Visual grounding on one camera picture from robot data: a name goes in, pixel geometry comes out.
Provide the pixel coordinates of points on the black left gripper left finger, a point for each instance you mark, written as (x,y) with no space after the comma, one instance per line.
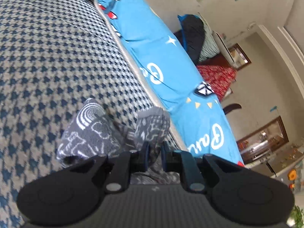
(124,166)

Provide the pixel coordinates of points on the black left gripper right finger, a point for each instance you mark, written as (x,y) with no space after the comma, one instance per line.
(188,167)

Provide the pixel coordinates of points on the grey doodle-print fleece garment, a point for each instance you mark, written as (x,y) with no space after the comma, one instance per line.
(92,132)

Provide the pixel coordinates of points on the dark wooden chair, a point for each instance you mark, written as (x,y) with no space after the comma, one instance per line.
(229,108)

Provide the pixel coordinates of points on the red floral cushion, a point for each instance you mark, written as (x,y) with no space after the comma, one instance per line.
(219,78)

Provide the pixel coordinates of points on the light green striped pillow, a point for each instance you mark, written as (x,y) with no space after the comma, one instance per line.
(209,48)

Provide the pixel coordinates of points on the blue printed sofa back cover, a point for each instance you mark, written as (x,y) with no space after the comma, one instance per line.
(191,102)

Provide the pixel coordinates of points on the black and blue pillow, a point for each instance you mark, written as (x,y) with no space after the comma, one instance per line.
(193,35)

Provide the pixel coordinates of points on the blue houndstooth sofa seat cover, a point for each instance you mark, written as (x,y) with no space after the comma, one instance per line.
(55,55)

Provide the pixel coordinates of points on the brown wooden door frame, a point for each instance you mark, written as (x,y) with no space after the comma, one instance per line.
(263,141)

